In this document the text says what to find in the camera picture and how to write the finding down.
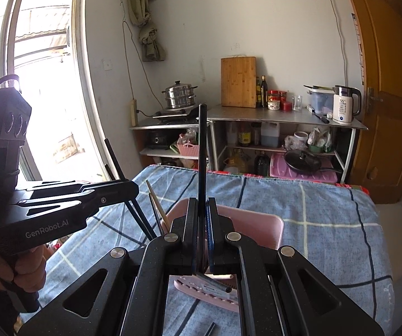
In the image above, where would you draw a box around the white plastic jug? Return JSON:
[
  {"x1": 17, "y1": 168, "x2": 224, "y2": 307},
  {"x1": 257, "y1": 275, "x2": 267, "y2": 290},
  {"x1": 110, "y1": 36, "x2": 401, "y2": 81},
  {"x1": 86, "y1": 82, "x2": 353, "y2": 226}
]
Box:
[{"x1": 260, "y1": 122, "x2": 280, "y2": 148}]

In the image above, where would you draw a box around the clear plastic storage box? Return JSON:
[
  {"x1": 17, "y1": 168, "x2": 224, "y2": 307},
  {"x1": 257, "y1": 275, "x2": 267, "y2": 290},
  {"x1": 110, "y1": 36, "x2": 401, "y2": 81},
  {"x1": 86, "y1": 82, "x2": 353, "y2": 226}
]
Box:
[{"x1": 304, "y1": 85, "x2": 335, "y2": 115}]

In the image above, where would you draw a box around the red lidded jar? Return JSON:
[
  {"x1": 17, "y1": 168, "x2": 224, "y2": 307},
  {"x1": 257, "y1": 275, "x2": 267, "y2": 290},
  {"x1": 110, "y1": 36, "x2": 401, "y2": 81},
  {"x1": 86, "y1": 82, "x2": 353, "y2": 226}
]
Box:
[{"x1": 267, "y1": 90, "x2": 292, "y2": 111}]

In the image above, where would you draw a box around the wooden door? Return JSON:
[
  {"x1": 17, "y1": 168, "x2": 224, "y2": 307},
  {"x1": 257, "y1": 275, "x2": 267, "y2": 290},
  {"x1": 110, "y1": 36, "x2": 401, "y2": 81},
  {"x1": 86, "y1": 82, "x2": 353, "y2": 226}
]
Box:
[{"x1": 350, "y1": 0, "x2": 402, "y2": 204}]

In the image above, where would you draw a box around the black frying pan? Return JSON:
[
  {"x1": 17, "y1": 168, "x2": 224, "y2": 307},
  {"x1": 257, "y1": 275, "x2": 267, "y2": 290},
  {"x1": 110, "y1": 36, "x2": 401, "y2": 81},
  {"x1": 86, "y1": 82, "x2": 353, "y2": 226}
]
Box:
[{"x1": 284, "y1": 150, "x2": 342, "y2": 175}]

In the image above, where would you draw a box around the pink woven basket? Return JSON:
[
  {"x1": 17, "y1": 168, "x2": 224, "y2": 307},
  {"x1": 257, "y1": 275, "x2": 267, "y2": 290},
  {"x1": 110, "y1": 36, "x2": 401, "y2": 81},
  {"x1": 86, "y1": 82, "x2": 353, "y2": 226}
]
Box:
[{"x1": 177, "y1": 143, "x2": 200, "y2": 158}]

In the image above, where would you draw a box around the low side shelf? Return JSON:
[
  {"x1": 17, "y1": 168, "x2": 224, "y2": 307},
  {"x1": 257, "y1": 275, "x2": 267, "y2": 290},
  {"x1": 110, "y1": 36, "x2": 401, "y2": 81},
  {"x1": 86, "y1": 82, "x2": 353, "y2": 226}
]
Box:
[{"x1": 130, "y1": 119, "x2": 199, "y2": 169}]

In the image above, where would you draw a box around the steel kitchen table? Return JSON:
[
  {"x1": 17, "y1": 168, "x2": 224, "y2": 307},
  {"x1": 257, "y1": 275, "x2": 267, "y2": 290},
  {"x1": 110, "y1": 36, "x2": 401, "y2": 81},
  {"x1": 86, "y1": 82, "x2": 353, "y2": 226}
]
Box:
[{"x1": 207, "y1": 105, "x2": 367, "y2": 184}]

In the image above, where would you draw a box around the left hand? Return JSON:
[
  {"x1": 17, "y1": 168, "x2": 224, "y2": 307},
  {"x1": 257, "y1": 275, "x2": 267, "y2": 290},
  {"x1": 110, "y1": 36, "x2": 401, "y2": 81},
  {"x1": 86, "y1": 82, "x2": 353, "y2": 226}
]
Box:
[{"x1": 0, "y1": 245, "x2": 47, "y2": 293}]

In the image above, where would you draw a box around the steel steamer pot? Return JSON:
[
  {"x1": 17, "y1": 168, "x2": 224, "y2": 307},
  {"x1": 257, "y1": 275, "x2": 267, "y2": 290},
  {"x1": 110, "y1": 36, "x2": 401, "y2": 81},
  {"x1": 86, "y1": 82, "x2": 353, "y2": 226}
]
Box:
[{"x1": 162, "y1": 80, "x2": 197, "y2": 110}]

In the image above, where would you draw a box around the dark sauce bottle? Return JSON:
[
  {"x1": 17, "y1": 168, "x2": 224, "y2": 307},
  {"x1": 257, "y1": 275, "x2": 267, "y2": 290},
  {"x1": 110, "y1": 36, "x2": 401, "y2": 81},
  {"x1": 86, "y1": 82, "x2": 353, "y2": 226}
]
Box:
[{"x1": 260, "y1": 75, "x2": 268, "y2": 108}]

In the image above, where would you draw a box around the glass cup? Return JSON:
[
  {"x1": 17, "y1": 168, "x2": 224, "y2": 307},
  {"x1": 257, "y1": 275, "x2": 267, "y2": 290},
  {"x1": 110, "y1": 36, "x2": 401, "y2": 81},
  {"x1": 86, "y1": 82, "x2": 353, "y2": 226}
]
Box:
[{"x1": 292, "y1": 95, "x2": 303, "y2": 111}]

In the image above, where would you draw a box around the pink utensil basket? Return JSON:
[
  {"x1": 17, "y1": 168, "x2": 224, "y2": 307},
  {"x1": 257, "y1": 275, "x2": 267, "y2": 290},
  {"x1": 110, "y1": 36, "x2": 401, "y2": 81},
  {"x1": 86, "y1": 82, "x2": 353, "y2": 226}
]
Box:
[{"x1": 166, "y1": 198, "x2": 284, "y2": 319}]

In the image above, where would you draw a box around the blue checked tablecloth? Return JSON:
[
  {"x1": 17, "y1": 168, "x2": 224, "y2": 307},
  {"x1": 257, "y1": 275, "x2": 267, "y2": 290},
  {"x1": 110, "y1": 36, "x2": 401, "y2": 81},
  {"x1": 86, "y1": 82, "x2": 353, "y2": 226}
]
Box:
[{"x1": 39, "y1": 165, "x2": 395, "y2": 335}]

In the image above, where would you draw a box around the black camera module left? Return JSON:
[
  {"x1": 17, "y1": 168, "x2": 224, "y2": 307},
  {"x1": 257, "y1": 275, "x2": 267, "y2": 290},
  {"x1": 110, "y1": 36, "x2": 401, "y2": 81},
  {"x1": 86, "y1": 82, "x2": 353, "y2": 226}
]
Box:
[{"x1": 0, "y1": 74, "x2": 32, "y2": 197}]

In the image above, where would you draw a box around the induction cooker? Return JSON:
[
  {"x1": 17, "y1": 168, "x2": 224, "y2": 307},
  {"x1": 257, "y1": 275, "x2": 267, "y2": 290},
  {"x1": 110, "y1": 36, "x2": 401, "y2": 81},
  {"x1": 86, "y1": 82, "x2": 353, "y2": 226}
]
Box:
[{"x1": 152, "y1": 106, "x2": 198, "y2": 123}]

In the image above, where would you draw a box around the bamboo cutting board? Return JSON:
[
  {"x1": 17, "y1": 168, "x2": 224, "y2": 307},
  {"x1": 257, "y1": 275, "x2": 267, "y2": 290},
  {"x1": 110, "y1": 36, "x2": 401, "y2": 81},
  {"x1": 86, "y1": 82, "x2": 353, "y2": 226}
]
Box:
[{"x1": 221, "y1": 57, "x2": 256, "y2": 108}]

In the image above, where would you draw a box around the white electric kettle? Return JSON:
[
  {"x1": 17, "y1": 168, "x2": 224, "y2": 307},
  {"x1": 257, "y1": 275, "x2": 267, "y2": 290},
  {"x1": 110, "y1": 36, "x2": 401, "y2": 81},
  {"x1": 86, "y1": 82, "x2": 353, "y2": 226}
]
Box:
[{"x1": 332, "y1": 85, "x2": 362, "y2": 124}]

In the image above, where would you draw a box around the pink plastic bin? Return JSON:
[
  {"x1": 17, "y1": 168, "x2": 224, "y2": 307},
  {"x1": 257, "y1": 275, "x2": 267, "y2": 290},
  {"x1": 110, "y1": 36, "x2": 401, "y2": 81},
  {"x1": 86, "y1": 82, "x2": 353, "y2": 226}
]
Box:
[{"x1": 269, "y1": 150, "x2": 342, "y2": 184}]

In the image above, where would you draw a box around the olive green curtain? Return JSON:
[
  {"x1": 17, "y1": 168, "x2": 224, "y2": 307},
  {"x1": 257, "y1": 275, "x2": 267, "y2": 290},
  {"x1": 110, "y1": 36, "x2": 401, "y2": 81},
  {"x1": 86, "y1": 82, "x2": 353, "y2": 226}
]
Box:
[{"x1": 127, "y1": 0, "x2": 166, "y2": 62}]

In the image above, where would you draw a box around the light wooden chopstick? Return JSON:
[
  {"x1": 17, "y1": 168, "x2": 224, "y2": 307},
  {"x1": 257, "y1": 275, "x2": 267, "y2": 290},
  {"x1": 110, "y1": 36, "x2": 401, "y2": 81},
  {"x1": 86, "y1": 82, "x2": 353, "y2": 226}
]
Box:
[{"x1": 146, "y1": 180, "x2": 171, "y2": 230}]

